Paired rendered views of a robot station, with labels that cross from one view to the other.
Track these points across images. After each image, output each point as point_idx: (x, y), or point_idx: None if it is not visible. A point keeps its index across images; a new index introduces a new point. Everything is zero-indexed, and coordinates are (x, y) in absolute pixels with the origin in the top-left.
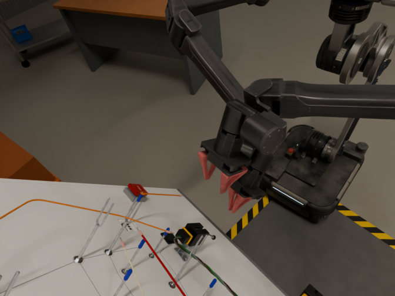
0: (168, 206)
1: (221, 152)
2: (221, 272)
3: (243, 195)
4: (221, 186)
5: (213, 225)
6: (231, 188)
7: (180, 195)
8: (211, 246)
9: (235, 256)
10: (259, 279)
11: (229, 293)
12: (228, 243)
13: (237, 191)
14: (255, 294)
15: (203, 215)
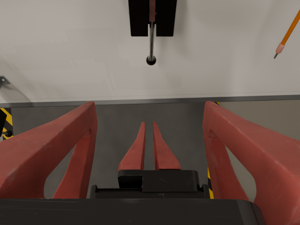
0: (291, 39)
1: None
2: (89, 26)
3: (123, 176)
4: (59, 119)
5: (201, 97)
6: (167, 168)
7: (280, 47)
8: (156, 55)
9: (124, 83)
10: (71, 86)
11: (37, 2)
12: (154, 93)
13: (147, 172)
14: (39, 56)
15: (230, 97)
